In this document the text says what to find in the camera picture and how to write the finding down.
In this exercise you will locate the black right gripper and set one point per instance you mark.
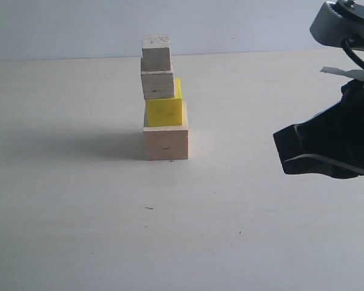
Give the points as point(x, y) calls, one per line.
point(331, 143)

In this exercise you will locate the yellow cube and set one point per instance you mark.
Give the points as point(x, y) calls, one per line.
point(165, 111)

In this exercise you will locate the large pale wooden cube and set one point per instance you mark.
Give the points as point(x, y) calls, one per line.
point(167, 142)

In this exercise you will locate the medium grained wooden cube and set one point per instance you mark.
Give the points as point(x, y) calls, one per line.
point(157, 84)

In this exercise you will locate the smallest pale wooden cube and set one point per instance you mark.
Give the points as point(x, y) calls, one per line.
point(156, 52)

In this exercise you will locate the white zip tie strip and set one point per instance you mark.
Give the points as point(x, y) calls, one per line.
point(357, 74)

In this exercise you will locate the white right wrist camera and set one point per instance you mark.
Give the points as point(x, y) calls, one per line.
point(339, 20)

